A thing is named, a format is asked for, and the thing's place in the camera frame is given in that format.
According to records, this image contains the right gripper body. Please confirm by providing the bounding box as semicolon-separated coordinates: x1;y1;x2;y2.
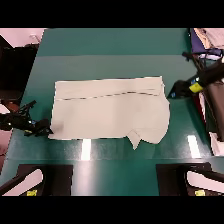
166;79;204;100

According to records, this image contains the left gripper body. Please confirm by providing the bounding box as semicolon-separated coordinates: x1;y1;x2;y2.
23;118;55;138

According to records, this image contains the white shirt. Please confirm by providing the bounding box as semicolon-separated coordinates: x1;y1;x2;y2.
48;75;172;151

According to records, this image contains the red garment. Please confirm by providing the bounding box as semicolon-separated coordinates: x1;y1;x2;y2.
198;92;208;120

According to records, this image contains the heap of clothes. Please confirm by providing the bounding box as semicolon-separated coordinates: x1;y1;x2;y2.
189;27;224;158

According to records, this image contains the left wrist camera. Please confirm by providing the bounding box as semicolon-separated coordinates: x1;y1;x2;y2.
18;99;38;117

